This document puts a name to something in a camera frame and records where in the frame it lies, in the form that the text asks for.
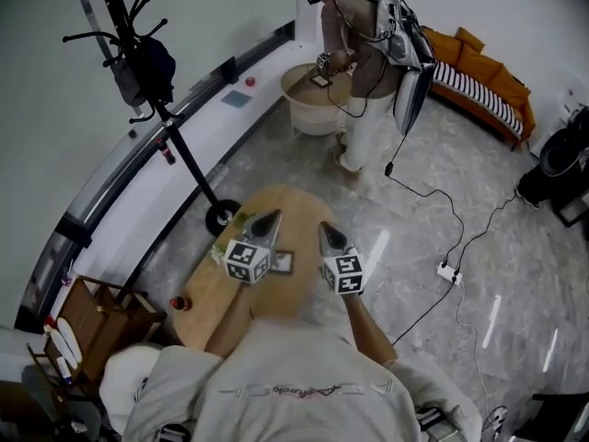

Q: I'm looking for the black coat rack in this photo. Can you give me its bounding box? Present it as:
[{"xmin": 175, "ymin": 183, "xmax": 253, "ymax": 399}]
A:
[{"xmin": 60, "ymin": 0, "xmax": 243, "ymax": 238}]

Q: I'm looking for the black power cable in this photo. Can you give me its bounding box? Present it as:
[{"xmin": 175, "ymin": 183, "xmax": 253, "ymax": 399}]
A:
[
  {"xmin": 453, "ymin": 190, "xmax": 520, "ymax": 271},
  {"xmin": 389, "ymin": 277, "xmax": 460, "ymax": 347}
]

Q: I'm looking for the orange cushion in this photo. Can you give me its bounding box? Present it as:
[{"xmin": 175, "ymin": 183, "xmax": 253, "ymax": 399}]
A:
[{"xmin": 454, "ymin": 26, "xmax": 487, "ymax": 55}]

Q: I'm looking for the striped black-white blanket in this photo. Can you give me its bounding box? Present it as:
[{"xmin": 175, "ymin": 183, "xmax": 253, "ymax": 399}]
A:
[{"xmin": 428, "ymin": 60, "xmax": 526, "ymax": 138}]

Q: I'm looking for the white power strip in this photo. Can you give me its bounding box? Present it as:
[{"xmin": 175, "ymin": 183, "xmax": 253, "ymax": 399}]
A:
[
  {"xmin": 486, "ymin": 404, "xmax": 509, "ymax": 433},
  {"xmin": 435, "ymin": 260, "xmax": 465, "ymax": 286}
]

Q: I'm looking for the black round chair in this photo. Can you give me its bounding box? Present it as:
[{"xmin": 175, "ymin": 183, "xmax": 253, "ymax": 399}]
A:
[{"xmin": 537, "ymin": 106, "xmax": 589, "ymax": 180}]

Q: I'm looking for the dark wooden side table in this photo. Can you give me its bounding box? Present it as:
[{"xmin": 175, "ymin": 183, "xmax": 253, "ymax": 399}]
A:
[{"xmin": 514, "ymin": 391, "xmax": 589, "ymax": 442}]

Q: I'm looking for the orange sofa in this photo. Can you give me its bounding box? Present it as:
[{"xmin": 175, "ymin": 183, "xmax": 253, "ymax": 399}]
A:
[{"xmin": 419, "ymin": 25, "xmax": 538, "ymax": 151}]

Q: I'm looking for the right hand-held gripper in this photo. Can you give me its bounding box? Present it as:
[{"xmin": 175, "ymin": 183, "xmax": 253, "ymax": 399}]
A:
[{"xmin": 318, "ymin": 222, "xmax": 365, "ymax": 297}]

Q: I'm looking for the person's left forearm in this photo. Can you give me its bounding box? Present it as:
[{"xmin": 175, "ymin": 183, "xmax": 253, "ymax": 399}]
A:
[{"xmin": 203, "ymin": 279, "xmax": 254, "ymax": 359}]

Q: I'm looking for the white tube with blue cap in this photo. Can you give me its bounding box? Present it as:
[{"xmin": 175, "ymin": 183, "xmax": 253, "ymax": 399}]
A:
[{"xmin": 54, "ymin": 355, "xmax": 75, "ymax": 382}]

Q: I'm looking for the person's right forearm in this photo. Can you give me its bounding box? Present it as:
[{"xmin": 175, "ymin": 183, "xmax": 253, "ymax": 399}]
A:
[{"xmin": 341, "ymin": 291, "xmax": 400, "ymax": 366}]

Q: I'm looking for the wooden shoe rack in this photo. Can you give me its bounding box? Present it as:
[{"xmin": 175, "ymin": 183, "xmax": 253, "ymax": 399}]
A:
[{"xmin": 26, "ymin": 273, "xmax": 167, "ymax": 402}]

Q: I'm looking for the black cable with adapter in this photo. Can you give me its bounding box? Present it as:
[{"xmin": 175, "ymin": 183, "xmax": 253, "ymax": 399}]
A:
[{"xmin": 383, "ymin": 126, "xmax": 466, "ymax": 269}]

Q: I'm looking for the wooden coffee table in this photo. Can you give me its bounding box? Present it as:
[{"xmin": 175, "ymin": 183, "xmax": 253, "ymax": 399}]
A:
[{"xmin": 172, "ymin": 183, "xmax": 341, "ymax": 359}]

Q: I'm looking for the black bag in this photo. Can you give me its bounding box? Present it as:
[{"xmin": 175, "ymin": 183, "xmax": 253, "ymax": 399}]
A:
[{"xmin": 136, "ymin": 36, "xmax": 178, "ymax": 106}]

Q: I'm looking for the person's white shirt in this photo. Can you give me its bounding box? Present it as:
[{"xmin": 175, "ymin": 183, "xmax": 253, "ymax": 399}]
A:
[{"xmin": 120, "ymin": 319, "xmax": 483, "ymax": 442}]

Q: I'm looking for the white armchair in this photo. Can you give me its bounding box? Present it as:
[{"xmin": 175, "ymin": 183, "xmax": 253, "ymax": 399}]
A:
[{"xmin": 98, "ymin": 342, "xmax": 163, "ymax": 436}]

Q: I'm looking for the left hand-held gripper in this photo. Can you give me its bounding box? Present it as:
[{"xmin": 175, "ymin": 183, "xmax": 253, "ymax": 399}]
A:
[{"xmin": 224, "ymin": 209, "xmax": 283, "ymax": 286}]

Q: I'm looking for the white slipper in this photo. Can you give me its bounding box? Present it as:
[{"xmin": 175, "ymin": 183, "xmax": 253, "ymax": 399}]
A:
[
  {"xmin": 54, "ymin": 316, "xmax": 85, "ymax": 366},
  {"xmin": 47, "ymin": 327, "xmax": 77, "ymax": 371}
]

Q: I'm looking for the person's striped shoulder strap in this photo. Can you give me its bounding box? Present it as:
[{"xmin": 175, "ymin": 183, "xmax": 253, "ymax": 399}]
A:
[{"xmin": 415, "ymin": 405, "xmax": 457, "ymax": 437}]

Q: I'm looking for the round white side table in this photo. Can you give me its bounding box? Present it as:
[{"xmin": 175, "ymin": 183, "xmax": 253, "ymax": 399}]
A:
[{"xmin": 279, "ymin": 61, "xmax": 356, "ymax": 138}]

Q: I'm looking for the white power cable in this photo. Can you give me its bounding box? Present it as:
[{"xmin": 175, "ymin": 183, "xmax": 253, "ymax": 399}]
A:
[{"xmin": 454, "ymin": 283, "xmax": 497, "ymax": 425}]

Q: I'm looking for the grey cap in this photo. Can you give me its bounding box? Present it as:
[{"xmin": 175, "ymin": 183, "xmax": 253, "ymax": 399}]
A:
[{"xmin": 111, "ymin": 56, "xmax": 146, "ymax": 109}]

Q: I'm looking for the grey flat pad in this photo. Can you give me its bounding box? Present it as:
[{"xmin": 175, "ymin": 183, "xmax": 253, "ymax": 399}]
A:
[{"xmin": 220, "ymin": 88, "xmax": 254, "ymax": 110}]

